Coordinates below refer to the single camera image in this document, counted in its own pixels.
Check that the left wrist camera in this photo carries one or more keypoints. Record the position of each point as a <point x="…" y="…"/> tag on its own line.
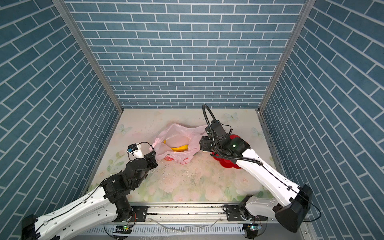
<point x="134" y="152"/>

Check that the yellow fake banana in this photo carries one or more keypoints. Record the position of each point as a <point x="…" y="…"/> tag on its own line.
<point x="178" y="149"/>

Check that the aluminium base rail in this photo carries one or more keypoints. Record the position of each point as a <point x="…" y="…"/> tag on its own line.
<point x="183" y="212"/>

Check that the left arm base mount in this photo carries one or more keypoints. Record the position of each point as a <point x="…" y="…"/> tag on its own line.
<point x="135" y="213"/>

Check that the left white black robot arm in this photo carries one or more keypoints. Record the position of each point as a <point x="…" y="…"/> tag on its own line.
<point x="105" y="204"/>

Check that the pink plastic bag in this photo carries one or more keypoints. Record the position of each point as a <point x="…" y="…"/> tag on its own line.
<point x="177" y="135"/>

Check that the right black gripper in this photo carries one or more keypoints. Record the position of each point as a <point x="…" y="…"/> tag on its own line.
<point x="204" y="143"/>

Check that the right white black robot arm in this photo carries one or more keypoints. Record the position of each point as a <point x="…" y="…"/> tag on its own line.
<point x="290" y="203"/>

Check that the red flower-shaped plate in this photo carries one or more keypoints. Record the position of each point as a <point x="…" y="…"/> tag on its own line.
<point x="229" y="145"/>

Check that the white slotted cable duct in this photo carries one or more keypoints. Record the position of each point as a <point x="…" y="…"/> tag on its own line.
<point x="156" y="230"/>

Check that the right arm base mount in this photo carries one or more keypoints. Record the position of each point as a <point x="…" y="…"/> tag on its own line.
<point x="235" y="213"/>

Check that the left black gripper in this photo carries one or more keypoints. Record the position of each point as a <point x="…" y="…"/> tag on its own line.
<point x="149" y="159"/>

